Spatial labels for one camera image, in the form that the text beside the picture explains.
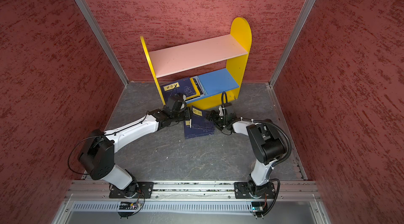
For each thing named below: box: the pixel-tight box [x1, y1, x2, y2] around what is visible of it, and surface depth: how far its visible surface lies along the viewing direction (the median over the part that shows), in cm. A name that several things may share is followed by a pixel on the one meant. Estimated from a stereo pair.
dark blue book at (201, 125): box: [190, 105, 215, 137], surface depth 94 cm
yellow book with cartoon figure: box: [185, 77, 201, 100], surface depth 94 cm
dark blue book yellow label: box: [160, 77, 197, 105], surface depth 94 cm
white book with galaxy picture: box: [192, 75, 208, 97], surface depth 102 cm
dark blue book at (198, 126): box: [183, 114, 216, 140], surface depth 94 cm
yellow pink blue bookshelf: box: [139, 17, 252, 110], surface depth 83 cm
